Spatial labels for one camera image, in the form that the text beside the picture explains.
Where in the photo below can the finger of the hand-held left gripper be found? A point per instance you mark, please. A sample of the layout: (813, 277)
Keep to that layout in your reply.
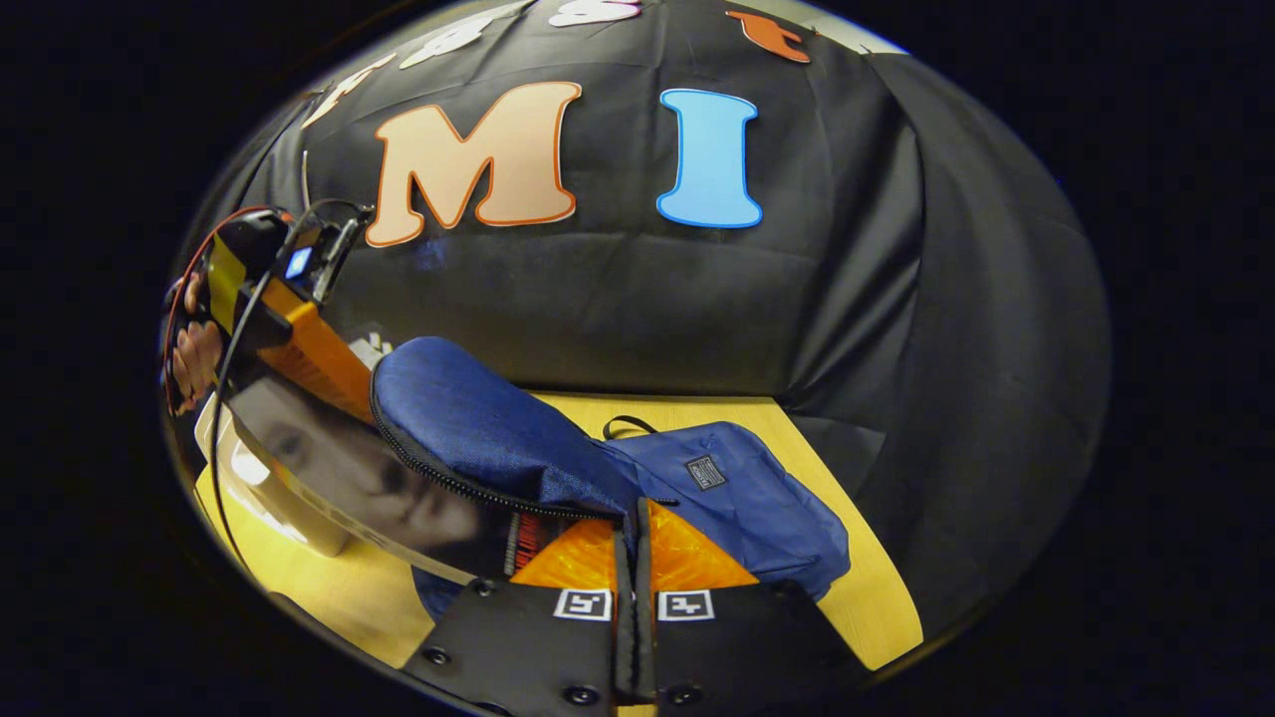
(329, 358)

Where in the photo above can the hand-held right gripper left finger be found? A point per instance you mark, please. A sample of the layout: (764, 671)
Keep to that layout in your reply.
(538, 647)

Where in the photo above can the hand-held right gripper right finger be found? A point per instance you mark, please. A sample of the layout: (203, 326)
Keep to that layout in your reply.
(737, 647)

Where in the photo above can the dark face cover book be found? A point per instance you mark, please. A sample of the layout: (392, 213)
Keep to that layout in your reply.
(369, 478)

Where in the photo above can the white plastic bookshelf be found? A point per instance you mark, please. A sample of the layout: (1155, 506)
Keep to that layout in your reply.
(269, 498)

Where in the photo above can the blue schoolbag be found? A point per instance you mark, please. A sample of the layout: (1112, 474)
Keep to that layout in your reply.
(478, 418)

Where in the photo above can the black backdrop cloth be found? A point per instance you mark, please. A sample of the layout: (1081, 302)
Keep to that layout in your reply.
(618, 289)

